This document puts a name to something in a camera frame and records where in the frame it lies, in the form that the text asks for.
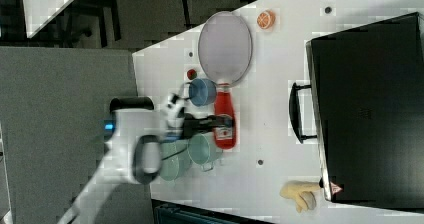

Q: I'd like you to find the white side table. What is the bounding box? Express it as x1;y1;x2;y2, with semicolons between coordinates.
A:
22;0;74;38

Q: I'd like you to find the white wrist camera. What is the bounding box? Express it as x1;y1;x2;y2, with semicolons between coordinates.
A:
160;93;185;129

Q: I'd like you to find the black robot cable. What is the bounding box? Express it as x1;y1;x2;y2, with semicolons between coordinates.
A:
159;82;194;162

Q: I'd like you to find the yellow glove toy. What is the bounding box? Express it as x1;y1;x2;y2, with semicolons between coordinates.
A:
279;181;321;213

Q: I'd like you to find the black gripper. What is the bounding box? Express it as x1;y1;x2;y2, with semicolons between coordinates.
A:
181;113;233;139

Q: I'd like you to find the black toaster oven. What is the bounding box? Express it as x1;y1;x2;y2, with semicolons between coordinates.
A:
305;12;424;213

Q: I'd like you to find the green metal pot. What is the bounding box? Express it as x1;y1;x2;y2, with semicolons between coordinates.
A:
188;133;223;172

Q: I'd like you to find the black cylinder cup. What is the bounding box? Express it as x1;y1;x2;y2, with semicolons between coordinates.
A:
109;97;154;112

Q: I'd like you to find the blue bowl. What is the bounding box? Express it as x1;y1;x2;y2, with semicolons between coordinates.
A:
189;78;217;107

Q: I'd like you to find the grey round plate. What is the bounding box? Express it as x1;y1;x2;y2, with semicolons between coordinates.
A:
198;11;253;86

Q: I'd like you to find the red ketchup bottle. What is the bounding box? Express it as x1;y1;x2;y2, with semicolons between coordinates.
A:
214;83;237;149

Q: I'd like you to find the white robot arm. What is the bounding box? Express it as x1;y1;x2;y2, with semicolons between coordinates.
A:
57;108;234;224

